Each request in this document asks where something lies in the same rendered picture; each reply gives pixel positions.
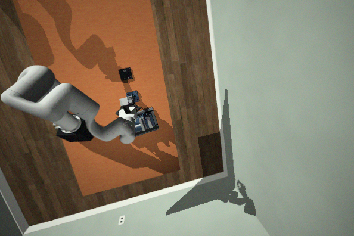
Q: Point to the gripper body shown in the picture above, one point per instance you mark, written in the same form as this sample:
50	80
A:
133	113

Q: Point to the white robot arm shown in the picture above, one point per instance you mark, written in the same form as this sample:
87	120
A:
38	93

